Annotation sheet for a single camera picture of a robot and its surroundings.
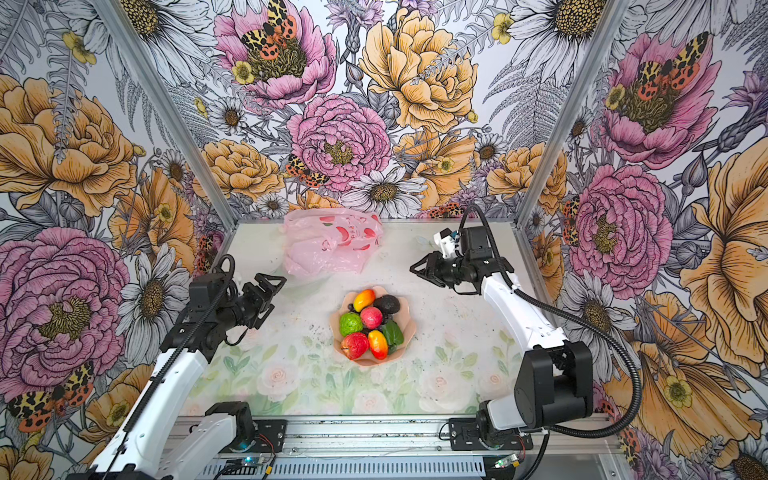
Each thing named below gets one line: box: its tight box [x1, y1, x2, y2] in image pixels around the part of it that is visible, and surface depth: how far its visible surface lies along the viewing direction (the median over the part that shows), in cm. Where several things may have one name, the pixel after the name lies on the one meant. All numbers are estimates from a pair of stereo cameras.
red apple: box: [340, 332, 369, 360], surface depth 82 cm
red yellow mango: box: [368, 330, 389, 360], surface depth 83 cm
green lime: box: [339, 312, 364, 337], surface depth 87 cm
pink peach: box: [360, 306, 383, 330], surface depth 86 cm
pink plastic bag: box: [282, 207, 384, 278], surface depth 107 cm
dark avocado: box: [373, 294, 400, 315], surface depth 91 cm
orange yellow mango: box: [353, 288, 376, 313], surface depth 93 cm
